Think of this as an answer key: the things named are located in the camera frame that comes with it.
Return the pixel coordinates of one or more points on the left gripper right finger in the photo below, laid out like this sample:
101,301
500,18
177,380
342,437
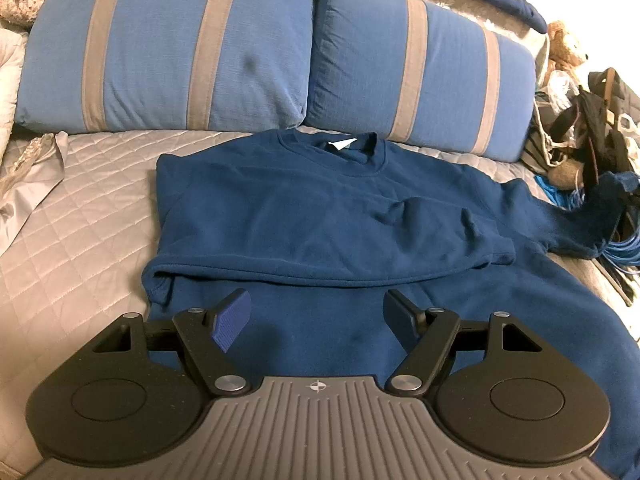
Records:
427,337

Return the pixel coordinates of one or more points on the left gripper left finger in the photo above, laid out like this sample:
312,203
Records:
207,335

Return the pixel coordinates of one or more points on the navy blue sweatshirt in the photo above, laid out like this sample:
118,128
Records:
318,227

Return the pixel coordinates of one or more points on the grey quilted bedspread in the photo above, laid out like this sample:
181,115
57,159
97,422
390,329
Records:
78,262

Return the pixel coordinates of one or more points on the silver satin sheet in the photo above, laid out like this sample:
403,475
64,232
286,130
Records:
32,177

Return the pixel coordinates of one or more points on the right blue striped pillow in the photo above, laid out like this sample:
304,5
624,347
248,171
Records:
416,73

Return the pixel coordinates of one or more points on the blue striped pillow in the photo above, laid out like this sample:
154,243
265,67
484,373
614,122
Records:
416,73
119,65

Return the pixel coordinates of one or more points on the left blue striped pillow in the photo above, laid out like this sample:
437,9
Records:
119,65

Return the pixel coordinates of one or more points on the brown teddy bear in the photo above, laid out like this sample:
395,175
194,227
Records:
566,54

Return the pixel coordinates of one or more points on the white puffy comforter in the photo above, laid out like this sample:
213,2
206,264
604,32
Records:
12,55

